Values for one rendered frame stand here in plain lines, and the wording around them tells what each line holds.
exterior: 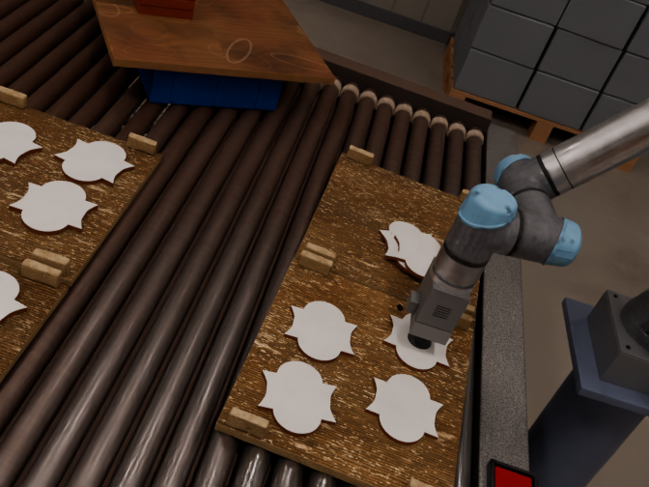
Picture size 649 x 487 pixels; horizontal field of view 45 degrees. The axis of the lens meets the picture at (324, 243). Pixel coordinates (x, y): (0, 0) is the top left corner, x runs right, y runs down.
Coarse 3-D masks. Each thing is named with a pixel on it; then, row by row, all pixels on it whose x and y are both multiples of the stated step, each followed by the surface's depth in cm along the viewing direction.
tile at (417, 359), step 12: (396, 324) 135; (408, 324) 136; (396, 336) 133; (396, 348) 130; (408, 348) 131; (432, 348) 133; (444, 348) 134; (408, 360) 129; (420, 360) 130; (432, 360) 131; (444, 360) 131
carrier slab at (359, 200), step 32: (352, 160) 174; (352, 192) 164; (384, 192) 168; (416, 192) 172; (320, 224) 152; (352, 224) 155; (384, 224) 159; (416, 224) 162; (448, 224) 166; (352, 256) 147; (384, 288) 143; (416, 288) 146
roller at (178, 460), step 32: (320, 96) 200; (320, 128) 185; (288, 192) 160; (256, 256) 142; (256, 288) 136; (224, 320) 129; (224, 352) 122; (224, 384) 119; (192, 416) 111; (192, 448) 107; (160, 480) 102
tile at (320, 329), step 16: (320, 304) 133; (304, 320) 129; (320, 320) 130; (336, 320) 131; (288, 336) 126; (304, 336) 126; (320, 336) 127; (336, 336) 128; (304, 352) 124; (320, 352) 125; (336, 352) 126; (352, 352) 127
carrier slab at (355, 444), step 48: (288, 288) 135; (336, 288) 139; (384, 336) 133; (240, 384) 116; (336, 384) 122; (432, 384) 128; (240, 432) 109; (336, 432) 114; (384, 480) 110; (432, 480) 113
